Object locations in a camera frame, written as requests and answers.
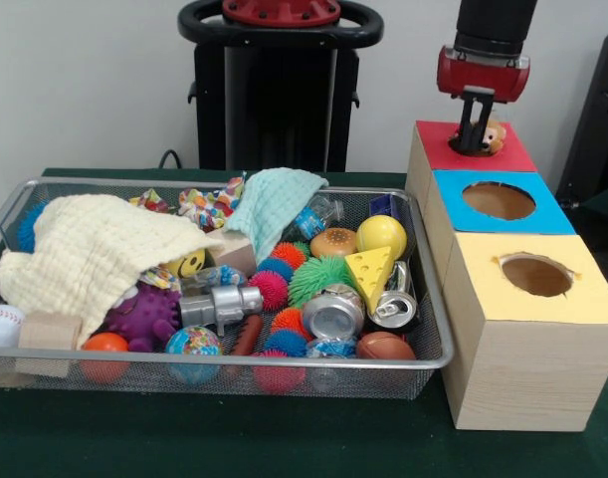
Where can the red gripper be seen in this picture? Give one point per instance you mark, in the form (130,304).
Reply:
(482,77)

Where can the brown plush bear toy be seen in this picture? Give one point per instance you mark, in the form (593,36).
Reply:
(498,135)

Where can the light blue waffle cloth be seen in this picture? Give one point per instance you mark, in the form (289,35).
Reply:
(268,209)

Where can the cream waffle cloth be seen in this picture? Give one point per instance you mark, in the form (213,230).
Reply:
(94,249)

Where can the wooden box with three holes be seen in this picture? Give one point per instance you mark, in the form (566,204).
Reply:
(522,368)

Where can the silver mesh bin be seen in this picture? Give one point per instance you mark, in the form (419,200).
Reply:
(383,383)

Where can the black upright panel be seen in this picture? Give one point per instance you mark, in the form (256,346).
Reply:
(597,124)

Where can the yellow ball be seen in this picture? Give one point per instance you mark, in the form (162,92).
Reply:
(380,236)

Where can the yellow cheese wedge toy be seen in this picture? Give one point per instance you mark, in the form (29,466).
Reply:
(368,274)

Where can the toy hamburger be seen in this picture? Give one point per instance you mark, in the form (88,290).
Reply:
(333,242)

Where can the green spiky ball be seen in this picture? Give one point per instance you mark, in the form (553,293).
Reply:
(318,276)

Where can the crushed silver can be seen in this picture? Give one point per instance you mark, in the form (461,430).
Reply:
(333,313)

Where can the brown toy football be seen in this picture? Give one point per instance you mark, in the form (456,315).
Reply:
(385,346)

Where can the globe print ball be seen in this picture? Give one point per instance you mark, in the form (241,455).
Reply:
(194,342)

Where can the white baseball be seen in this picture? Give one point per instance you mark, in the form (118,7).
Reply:
(2,326)

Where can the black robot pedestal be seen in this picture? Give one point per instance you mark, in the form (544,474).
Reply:
(278,99)

